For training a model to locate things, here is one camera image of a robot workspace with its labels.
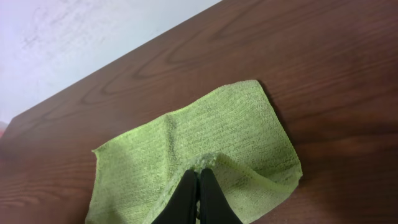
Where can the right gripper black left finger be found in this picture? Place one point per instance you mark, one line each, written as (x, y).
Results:
(182, 206)

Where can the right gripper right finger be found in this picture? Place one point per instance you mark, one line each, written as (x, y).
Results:
(214, 208)

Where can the light green microfiber cloth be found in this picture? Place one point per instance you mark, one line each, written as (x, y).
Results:
(233, 131)

